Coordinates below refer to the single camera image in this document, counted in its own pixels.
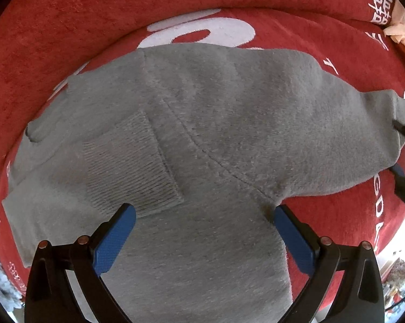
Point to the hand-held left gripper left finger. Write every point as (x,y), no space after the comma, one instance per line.
(116,239)

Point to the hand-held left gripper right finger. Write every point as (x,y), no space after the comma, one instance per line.
(295,239)

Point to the grey knit sweater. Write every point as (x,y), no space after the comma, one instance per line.
(222,124)

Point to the beige crumpled cloth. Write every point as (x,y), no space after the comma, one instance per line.
(399,28)

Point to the white fluffy cloth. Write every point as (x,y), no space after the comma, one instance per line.
(0,276)

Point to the red blanket with white print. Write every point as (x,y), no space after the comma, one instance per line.
(71,23)

